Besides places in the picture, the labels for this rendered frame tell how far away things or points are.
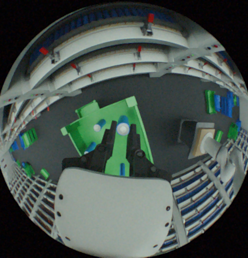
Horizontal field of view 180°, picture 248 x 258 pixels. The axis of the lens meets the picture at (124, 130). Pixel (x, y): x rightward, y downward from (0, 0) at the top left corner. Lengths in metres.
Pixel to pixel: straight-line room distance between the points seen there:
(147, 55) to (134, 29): 0.21
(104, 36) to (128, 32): 0.06
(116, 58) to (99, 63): 0.08
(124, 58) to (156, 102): 0.51
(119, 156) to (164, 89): 0.68
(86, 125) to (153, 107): 0.61
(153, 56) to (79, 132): 0.45
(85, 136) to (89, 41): 0.30
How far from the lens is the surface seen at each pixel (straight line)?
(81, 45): 0.28
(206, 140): 0.78
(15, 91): 0.40
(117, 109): 0.26
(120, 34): 0.27
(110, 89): 0.76
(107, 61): 0.43
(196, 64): 0.66
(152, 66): 0.64
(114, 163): 0.33
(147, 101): 0.76
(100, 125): 0.21
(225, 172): 0.67
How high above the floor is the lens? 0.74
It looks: 72 degrees down
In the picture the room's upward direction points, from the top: 179 degrees clockwise
